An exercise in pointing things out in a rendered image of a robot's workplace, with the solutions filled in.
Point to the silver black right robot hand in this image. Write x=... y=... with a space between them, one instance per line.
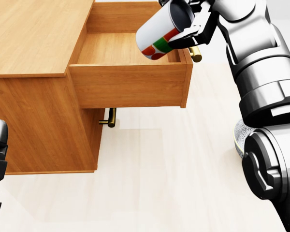
x=241 y=21

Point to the white can red green print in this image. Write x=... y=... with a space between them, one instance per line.
x=157 y=26

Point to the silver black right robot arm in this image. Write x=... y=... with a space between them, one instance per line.
x=268 y=101

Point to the closed wooden drawer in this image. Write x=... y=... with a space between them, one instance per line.
x=91 y=135

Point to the wooden cabinet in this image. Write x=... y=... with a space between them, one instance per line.
x=29 y=43

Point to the open wooden drawer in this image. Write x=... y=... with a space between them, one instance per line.
x=130 y=84

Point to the patterned grey bowl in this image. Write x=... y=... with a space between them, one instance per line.
x=240 y=135

